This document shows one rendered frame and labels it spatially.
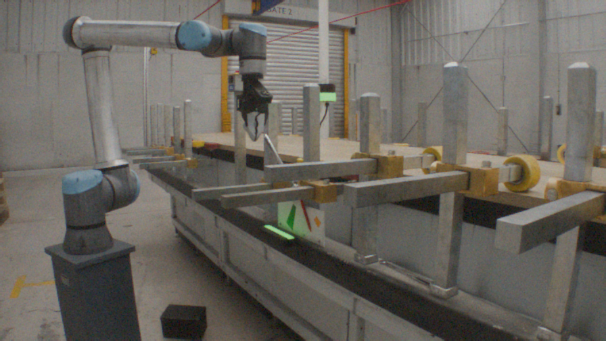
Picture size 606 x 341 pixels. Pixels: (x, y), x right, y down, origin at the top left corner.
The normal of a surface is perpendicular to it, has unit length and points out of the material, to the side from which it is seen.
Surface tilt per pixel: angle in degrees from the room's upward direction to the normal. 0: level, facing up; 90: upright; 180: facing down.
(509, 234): 90
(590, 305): 90
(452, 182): 90
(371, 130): 90
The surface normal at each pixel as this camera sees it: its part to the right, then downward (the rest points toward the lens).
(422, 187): 0.53, 0.11
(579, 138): -0.85, 0.07
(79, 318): -0.52, 0.11
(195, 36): -0.17, 0.14
